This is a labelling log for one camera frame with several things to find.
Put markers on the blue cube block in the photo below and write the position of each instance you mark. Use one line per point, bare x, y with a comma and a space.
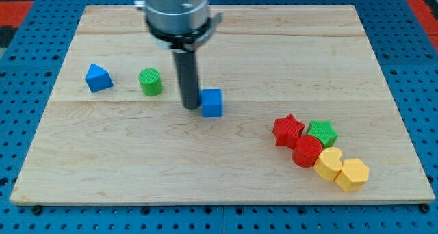
211, 103

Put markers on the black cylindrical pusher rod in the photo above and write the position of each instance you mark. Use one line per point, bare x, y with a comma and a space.
187, 73

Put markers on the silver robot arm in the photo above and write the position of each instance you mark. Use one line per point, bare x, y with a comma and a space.
180, 25

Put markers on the red star block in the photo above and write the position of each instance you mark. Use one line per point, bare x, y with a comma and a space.
287, 131

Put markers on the green star block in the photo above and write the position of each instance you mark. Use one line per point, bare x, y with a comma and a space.
323, 131

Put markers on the green cylinder block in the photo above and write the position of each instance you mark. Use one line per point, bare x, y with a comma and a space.
150, 82

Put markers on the light wooden board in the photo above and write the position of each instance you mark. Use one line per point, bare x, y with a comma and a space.
118, 146

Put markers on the red cylinder block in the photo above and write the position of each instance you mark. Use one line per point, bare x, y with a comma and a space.
306, 151

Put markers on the yellow heart block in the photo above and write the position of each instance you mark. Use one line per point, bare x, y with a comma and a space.
328, 164

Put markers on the blue triangular block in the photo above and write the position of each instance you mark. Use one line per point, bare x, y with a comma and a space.
98, 78

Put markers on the yellow hexagon block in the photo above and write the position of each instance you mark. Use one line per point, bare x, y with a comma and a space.
353, 175

